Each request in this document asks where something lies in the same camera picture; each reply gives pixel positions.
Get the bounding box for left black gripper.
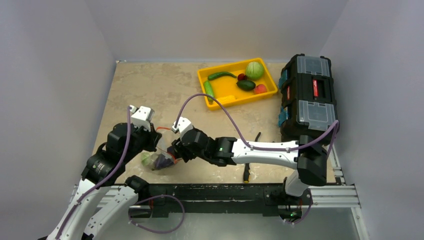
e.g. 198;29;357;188
122;120;162;162

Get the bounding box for clear orange zip bag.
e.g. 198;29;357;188
143;126;178;171

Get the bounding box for purple eggplant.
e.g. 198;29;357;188
152;154;174;171

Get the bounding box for white cauliflower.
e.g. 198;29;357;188
140;151;156;169

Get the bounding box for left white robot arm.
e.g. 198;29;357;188
45;123;162;240

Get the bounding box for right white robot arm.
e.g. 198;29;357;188
171;128;328;204

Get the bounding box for light green cucumber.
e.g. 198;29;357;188
203;80;215;104

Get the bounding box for black yellow screwdriver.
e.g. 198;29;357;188
242;163;251;184

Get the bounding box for dark green chili pepper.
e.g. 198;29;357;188
207;71;237;81

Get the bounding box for yellow plastic tray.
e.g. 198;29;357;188
197;57;278;112

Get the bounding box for dark green avocado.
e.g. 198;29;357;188
236;80;256;92

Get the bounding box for dark red plum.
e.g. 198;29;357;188
237;73;248;81

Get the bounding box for green cabbage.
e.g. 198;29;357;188
245;61;265;81

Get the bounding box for black toolbox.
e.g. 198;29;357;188
278;53;338;142

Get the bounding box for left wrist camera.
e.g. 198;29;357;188
129;105;155;132

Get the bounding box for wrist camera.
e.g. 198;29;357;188
171;116;194;137
129;105;155;132

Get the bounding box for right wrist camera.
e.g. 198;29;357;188
171;116;194;137

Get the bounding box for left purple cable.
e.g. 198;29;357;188
59;105;133;240

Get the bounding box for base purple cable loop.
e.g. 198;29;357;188
127;194;184;235

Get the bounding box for orange handled pliers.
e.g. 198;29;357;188
254;132;262;142

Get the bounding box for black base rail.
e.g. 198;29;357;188
118;175;313;220

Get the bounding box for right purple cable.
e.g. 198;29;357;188
174;93;340;157

